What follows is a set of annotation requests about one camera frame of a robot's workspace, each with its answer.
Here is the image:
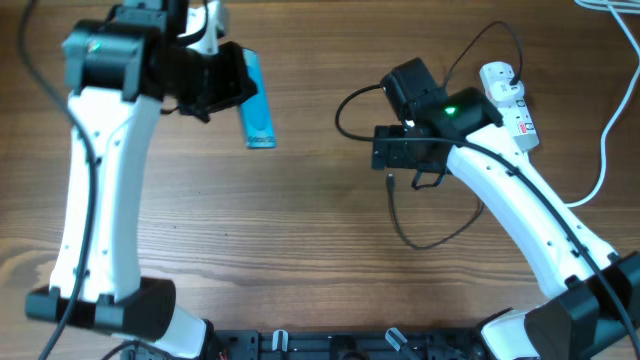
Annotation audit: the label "blue screen smartphone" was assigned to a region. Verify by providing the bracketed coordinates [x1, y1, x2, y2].
[239, 48, 276, 149]

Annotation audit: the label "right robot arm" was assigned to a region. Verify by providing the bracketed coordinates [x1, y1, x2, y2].
[372, 58, 639, 359]

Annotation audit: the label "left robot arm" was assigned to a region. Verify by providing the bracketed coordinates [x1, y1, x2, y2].
[25, 1, 264, 359]

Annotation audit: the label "white charger adapter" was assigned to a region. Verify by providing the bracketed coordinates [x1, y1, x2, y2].
[486, 79, 525, 108]

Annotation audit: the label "white power strip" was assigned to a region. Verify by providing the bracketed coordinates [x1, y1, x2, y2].
[479, 61, 540, 153]

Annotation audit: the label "white power strip cord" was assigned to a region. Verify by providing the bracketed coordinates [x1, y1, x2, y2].
[564, 4, 640, 209]

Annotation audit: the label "white cables at corner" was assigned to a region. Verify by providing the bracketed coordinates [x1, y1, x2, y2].
[573, 0, 640, 15]

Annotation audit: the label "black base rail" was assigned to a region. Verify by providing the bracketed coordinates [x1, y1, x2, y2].
[120, 327, 489, 360]

